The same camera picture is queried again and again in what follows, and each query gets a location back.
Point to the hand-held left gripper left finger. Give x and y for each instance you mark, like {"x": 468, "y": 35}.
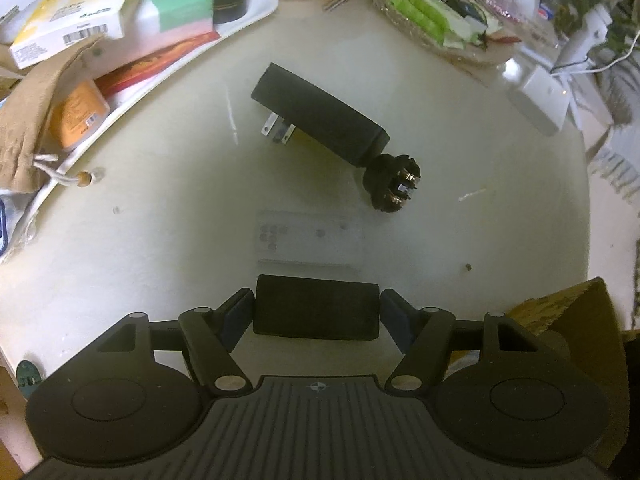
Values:
{"x": 240, "y": 311}

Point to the brown cardboard box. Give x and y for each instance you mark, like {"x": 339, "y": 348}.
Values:
{"x": 575, "y": 320}

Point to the black small case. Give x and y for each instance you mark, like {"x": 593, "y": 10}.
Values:
{"x": 315, "y": 307}

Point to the black small pouch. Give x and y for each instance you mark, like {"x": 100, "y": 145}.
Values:
{"x": 462, "y": 7}

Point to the red flat box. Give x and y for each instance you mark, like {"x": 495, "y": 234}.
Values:
{"x": 150, "y": 62}

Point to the green pink tissue pack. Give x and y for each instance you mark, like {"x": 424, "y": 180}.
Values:
{"x": 175, "y": 5}

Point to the white plastic tray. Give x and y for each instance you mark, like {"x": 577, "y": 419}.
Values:
{"x": 260, "y": 5}

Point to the white handheld gimbal tripod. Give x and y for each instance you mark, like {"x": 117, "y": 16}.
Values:
{"x": 585, "y": 35}

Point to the black power adapter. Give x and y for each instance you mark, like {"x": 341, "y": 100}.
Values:
{"x": 320, "y": 110}

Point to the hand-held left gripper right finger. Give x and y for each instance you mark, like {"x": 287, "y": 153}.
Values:
{"x": 395, "y": 316}

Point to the potted green plant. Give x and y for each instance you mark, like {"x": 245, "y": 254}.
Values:
{"x": 622, "y": 35}

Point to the orange packet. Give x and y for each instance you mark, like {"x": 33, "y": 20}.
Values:
{"x": 77, "y": 115}

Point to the green snack packet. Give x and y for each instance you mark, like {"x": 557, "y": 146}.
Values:
{"x": 407, "y": 15}
{"x": 425, "y": 10}

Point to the blue rimmed pouch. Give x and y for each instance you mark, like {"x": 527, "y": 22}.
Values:
{"x": 2, "y": 225}

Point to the glass dish with green packets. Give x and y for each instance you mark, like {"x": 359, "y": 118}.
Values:
{"x": 480, "y": 55}

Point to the white small box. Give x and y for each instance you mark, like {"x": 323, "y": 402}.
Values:
{"x": 537, "y": 97}

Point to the clear plastic lid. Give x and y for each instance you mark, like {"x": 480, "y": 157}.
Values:
{"x": 310, "y": 249}

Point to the yellow white carton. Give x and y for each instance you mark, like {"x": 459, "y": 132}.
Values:
{"x": 75, "y": 5}

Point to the black round connector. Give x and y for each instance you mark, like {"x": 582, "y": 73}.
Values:
{"x": 387, "y": 180}

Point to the dark green round disc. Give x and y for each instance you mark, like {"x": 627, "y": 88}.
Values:
{"x": 27, "y": 373}

